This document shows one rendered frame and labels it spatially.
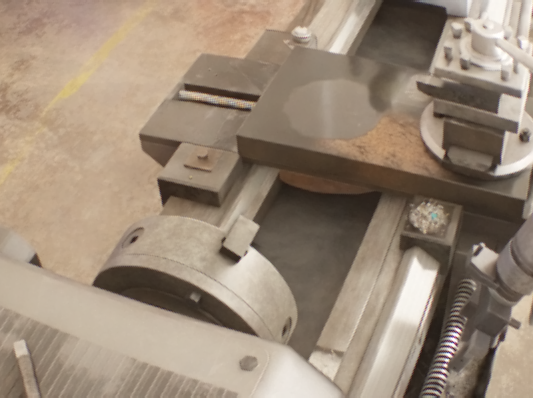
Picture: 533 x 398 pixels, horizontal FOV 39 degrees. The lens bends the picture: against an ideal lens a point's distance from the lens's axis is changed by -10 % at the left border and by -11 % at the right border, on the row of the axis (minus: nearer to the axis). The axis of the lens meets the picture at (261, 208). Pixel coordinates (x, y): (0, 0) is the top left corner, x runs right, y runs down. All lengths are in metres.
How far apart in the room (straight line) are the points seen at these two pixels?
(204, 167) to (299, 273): 0.26
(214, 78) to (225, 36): 1.78
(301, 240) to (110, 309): 0.91
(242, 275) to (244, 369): 0.28
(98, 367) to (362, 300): 0.74
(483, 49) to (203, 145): 0.60
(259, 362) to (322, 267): 0.89
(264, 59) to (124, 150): 1.29
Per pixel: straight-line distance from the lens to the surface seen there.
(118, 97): 3.30
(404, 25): 2.24
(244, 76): 1.77
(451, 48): 1.36
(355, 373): 1.29
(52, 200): 2.92
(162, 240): 0.96
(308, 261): 1.58
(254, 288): 0.95
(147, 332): 0.72
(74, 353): 0.72
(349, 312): 1.35
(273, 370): 0.69
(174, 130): 1.65
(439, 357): 1.43
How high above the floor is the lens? 1.90
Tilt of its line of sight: 45 degrees down
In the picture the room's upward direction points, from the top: 6 degrees counter-clockwise
